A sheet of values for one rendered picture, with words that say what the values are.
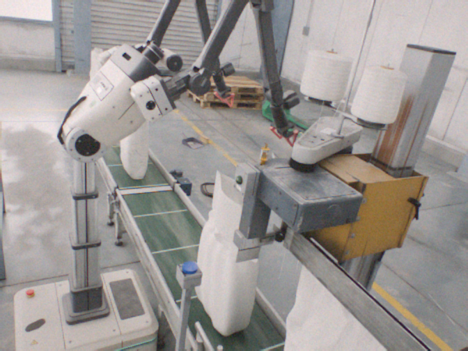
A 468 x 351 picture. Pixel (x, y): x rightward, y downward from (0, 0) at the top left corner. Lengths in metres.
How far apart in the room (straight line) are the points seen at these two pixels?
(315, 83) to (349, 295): 0.72
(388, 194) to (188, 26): 8.00
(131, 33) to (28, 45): 1.96
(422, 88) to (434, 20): 5.84
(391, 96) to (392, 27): 6.48
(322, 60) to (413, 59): 0.29
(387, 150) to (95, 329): 1.57
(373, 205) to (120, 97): 0.99
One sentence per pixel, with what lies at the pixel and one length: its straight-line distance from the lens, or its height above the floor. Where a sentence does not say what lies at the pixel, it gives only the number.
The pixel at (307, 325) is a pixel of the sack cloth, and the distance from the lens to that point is 1.41.
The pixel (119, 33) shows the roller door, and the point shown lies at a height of 0.83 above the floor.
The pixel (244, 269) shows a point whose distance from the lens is 1.70.
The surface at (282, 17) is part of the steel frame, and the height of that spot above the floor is 1.58.
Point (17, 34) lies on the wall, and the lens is 8.56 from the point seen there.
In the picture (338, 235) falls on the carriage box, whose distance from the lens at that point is 1.43.
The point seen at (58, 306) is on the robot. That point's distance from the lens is 2.28.
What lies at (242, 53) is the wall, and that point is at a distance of 9.86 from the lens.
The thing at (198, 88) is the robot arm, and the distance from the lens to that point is 1.43.
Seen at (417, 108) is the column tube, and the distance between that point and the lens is 1.46.
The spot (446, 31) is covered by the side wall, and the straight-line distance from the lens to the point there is 7.11.
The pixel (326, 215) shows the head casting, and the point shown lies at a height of 1.29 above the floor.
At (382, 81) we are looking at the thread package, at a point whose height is 1.65.
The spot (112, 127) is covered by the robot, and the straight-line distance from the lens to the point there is 1.59.
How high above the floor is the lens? 1.81
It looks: 24 degrees down
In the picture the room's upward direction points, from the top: 9 degrees clockwise
